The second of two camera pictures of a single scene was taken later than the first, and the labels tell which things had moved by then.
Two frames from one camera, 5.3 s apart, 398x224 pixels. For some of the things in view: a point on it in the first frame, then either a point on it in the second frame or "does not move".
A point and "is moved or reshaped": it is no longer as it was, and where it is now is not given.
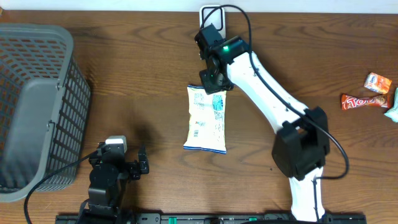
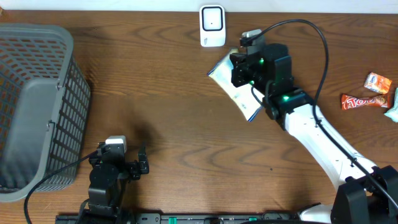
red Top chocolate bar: (348, 101) does not move
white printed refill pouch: (207, 117) is moved or reshaped
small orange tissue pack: (378, 83) does not move
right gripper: (208, 87) to (237, 60)
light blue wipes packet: (393, 114) does not move
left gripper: (134, 170) does not move
